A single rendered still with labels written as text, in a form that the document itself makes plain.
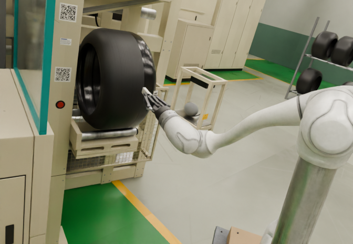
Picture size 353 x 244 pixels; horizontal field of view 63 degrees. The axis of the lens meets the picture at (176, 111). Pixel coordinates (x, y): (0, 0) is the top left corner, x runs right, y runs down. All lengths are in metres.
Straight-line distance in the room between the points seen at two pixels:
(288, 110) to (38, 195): 0.81
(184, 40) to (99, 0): 4.10
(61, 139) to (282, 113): 1.14
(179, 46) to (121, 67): 4.52
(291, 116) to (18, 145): 0.80
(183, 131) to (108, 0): 1.07
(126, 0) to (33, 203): 1.36
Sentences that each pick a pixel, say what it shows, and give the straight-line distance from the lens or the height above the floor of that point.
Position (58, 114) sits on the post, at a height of 1.00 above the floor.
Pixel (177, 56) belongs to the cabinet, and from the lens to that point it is 5.91.
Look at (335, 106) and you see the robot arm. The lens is 0.78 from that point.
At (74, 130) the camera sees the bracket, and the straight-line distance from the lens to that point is 1.56.
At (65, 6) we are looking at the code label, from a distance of 1.42.
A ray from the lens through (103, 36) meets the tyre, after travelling 1.52.
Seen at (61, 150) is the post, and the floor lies 0.78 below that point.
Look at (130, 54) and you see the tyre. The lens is 1.46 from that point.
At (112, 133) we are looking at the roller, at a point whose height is 0.91.
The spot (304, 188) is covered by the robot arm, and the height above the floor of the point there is 1.30.
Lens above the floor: 1.69
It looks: 22 degrees down
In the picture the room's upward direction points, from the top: 14 degrees clockwise
